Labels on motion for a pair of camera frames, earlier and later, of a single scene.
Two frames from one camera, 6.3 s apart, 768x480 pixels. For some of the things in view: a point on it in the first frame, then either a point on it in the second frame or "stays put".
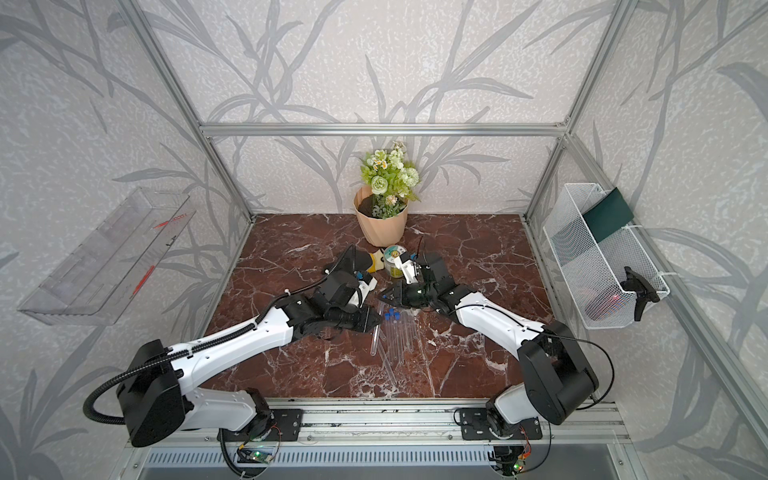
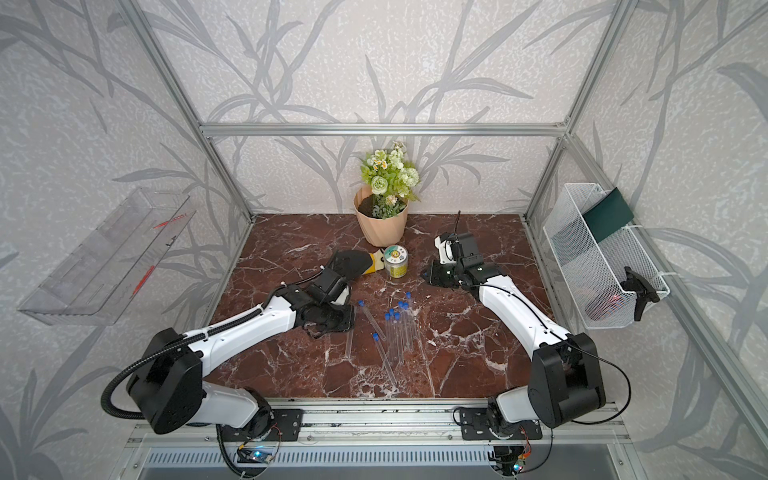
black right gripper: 399,295 → 431,277
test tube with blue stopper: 406,317 stays put
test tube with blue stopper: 398,318 stays put
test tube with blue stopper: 375,339 → 386,362
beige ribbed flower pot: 377,231 stays put
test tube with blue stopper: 387,319 stays put
